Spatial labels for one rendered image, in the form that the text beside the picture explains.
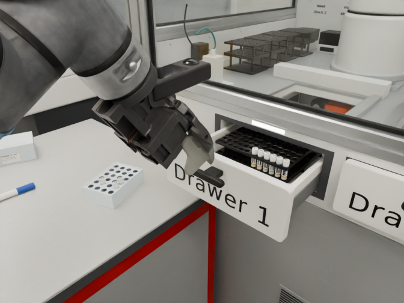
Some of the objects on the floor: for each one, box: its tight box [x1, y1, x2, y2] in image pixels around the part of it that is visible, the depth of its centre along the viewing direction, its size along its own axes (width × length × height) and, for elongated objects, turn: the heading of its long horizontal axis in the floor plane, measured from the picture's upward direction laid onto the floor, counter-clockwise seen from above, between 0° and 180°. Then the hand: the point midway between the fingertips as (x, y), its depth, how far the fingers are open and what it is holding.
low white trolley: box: [0, 118, 216, 303], centre depth 99 cm, size 58×62×76 cm
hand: (202, 151), depth 53 cm, fingers open, 3 cm apart
